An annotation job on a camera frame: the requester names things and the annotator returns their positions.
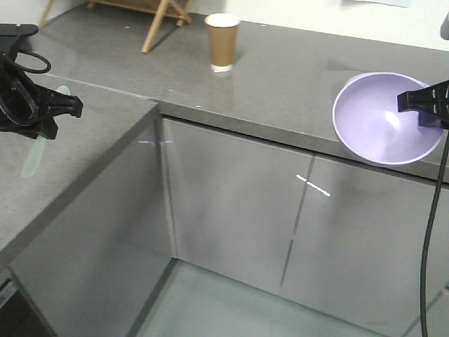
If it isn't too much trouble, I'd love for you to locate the grey corner cabinet door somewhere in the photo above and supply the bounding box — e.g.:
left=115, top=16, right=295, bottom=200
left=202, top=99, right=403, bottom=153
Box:
left=281, top=157, right=434, bottom=336
left=163, top=119, right=311, bottom=293

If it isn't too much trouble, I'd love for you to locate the purple plastic bowl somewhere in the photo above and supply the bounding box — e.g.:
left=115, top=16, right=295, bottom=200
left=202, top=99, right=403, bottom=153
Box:
left=333, top=72, right=443, bottom=167

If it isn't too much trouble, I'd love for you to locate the grey corner cabinet right door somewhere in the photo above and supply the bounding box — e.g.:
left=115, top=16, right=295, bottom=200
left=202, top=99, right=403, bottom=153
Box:
left=281, top=157, right=434, bottom=336

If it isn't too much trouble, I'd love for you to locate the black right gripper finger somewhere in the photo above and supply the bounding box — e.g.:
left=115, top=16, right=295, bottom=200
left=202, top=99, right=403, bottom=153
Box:
left=418, top=112, right=448, bottom=129
left=397, top=81, right=448, bottom=113

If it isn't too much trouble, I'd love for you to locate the pale green plastic spoon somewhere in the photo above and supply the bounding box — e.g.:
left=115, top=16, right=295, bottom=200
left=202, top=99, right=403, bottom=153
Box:
left=20, top=85, right=71, bottom=178

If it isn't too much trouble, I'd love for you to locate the white paper sheet on wall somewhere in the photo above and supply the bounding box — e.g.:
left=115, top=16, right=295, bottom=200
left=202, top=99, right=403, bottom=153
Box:
left=341, top=0, right=413, bottom=8

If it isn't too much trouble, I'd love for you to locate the wooden rack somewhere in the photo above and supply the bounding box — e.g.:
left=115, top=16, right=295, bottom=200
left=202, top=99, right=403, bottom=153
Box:
left=37, top=0, right=192, bottom=54

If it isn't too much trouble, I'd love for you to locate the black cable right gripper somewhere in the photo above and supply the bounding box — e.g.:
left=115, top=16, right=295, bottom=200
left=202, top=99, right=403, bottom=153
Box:
left=420, top=126, right=449, bottom=337

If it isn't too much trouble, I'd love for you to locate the grey corner cabinet left door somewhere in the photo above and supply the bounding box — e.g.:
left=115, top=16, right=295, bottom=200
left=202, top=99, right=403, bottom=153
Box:
left=163, top=119, right=311, bottom=293

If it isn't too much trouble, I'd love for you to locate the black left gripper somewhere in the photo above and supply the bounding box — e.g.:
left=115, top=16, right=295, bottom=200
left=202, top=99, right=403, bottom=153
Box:
left=1, top=23, right=83, bottom=140

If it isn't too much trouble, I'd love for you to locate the brown paper cup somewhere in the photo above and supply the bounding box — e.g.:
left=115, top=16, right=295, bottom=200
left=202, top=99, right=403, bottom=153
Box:
left=204, top=13, right=241, bottom=74

